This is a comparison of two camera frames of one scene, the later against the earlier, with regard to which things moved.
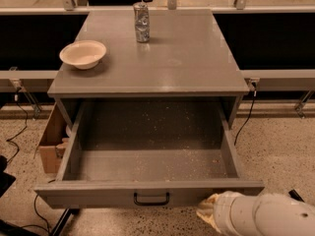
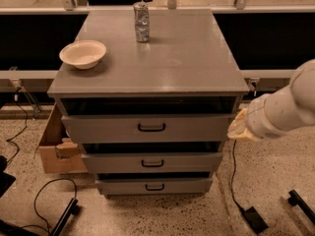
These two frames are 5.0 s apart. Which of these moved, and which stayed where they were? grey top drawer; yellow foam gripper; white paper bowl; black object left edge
Moved: grey top drawer; yellow foam gripper
Stayed: white paper bowl; black object left edge
